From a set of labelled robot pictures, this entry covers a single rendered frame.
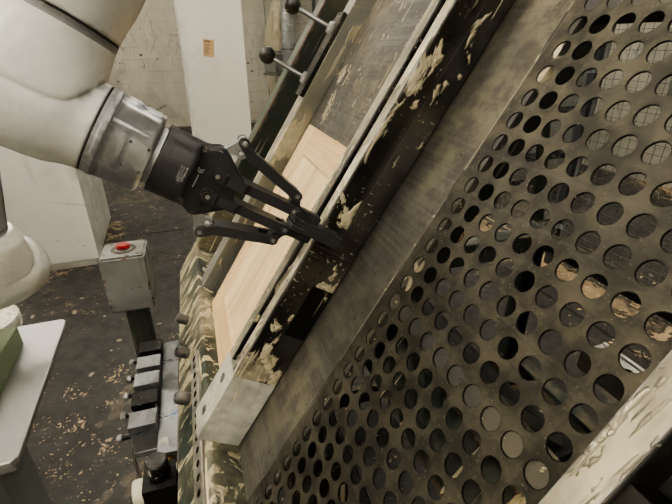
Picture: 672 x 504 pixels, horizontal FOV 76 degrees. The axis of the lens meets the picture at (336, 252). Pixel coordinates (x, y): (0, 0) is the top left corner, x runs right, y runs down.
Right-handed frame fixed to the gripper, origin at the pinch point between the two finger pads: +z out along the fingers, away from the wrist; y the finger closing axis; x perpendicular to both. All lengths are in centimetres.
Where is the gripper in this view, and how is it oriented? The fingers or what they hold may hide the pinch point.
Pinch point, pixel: (314, 230)
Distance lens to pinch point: 55.1
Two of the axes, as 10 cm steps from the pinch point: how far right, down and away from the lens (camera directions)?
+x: -3.0, -4.2, 8.6
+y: 5.1, -8.3, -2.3
